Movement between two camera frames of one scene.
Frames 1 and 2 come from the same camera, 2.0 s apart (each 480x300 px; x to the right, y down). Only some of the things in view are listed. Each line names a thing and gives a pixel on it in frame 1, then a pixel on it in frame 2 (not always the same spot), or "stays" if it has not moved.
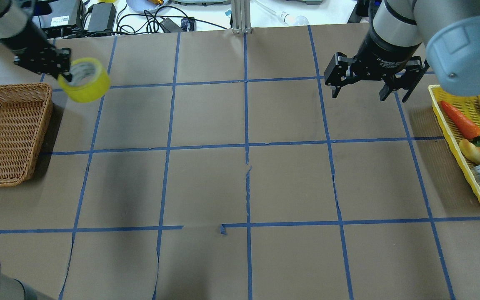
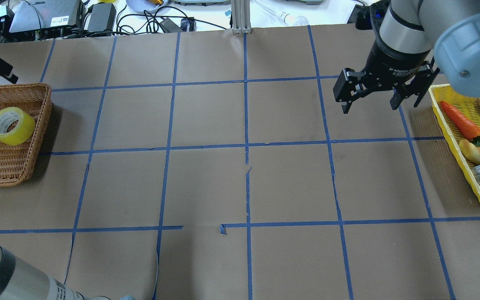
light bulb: x=297 y=21 stays
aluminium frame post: x=241 y=17 stays
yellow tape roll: x=90 y=81 to x=11 y=126
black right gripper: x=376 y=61 to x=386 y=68
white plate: x=139 y=6 stays
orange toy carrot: x=467 y=128 stays
